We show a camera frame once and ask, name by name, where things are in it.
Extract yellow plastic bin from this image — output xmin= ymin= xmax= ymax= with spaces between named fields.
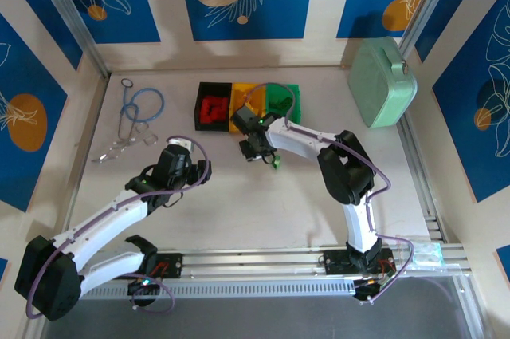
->
xmin=229 ymin=82 xmax=267 ymax=133

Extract black plastic bin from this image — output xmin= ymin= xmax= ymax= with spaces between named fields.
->
xmin=194 ymin=81 xmax=234 ymax=132

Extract green plastic bin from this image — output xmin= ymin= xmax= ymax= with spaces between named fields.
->
xmin=263 ymin=82 xmax=300 ymax=124

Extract metal surgical forceps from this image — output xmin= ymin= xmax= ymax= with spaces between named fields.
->
xmin=92 ymin=122 xmax=159 ymax=164

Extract blue stethoscope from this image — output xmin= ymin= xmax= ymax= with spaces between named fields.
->
xmin=118 ymin=77 xmax=167 ymax=144

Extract black connector board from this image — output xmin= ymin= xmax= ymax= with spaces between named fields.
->
xmin=127 ymin=278 xmax=163 ymax=297
xmin=353 ymin=277 xmax=384 ymax=302

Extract mint green carry case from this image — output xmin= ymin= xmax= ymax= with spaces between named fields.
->
xmin=347 ymin=36 xmax=419 ymax=129

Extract clear plastic bag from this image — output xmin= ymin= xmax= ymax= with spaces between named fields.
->
xmin=398 ymin=235 xmax=445 ymax=272

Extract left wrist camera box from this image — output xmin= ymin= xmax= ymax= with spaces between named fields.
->
xmin=167 ymin=137 xmax=195 ymax=156

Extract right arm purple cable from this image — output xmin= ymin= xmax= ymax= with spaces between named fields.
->
xmin=245 ymin=82 xmax=415 ymax=305

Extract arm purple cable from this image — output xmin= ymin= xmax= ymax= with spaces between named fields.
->
xmin=25 ymin=136 xmax=213 ymax=320
xmin=245 ymin=82 xmax=415 ymax=305

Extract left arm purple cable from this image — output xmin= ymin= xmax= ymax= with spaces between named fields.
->
xmin=25 ymin=136 xmax=213 ymax=320

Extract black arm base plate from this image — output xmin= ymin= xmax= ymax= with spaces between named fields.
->
xmin=323 ymin=249 xmax=396 ymax=276
xmin=119 ymin=253 xmax=184 ymax=280

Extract aluminium mounting rail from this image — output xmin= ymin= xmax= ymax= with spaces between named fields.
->
xmin=77 ymin=245 xmax=473 ymax=285

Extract grey slotted cable duct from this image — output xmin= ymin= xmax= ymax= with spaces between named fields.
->
xmin=79 ymin=279 xmax=358 ymax=301

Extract aluminium frame post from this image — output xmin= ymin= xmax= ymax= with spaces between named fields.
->
xmin=29 ymin=0 xmax=112 ymax=79
xmin=398 ymin=0 xmax=456 ymax=59

